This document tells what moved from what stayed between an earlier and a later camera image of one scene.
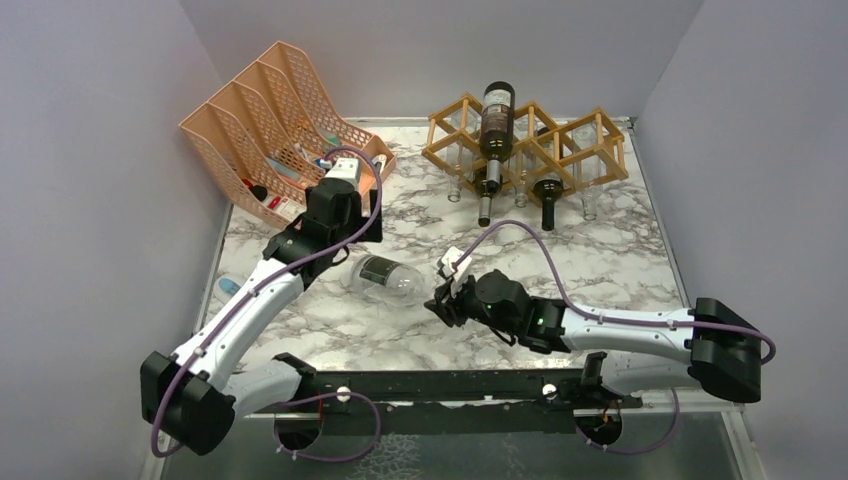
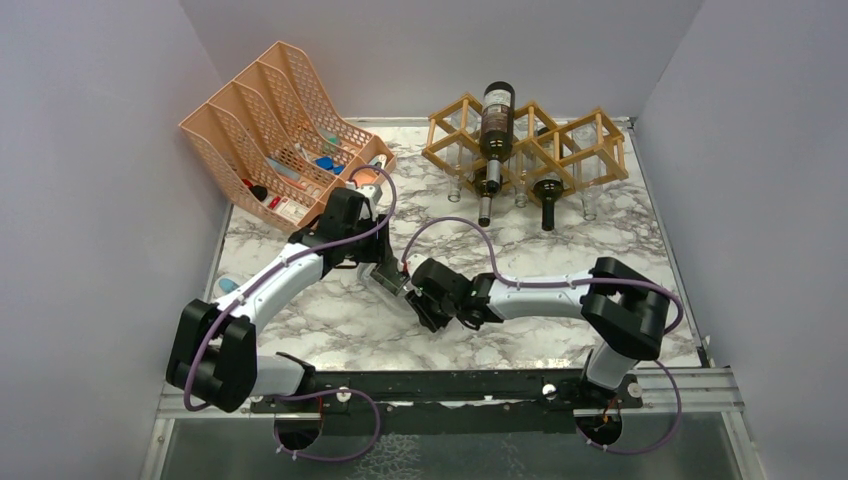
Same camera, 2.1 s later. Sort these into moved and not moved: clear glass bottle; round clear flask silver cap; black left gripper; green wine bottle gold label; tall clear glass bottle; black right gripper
Moved: black right gripper; black left gripper
Not moved: round clear flask silver cap; green wine bottle gold label; tall clear glass bottle; clear glass bottle
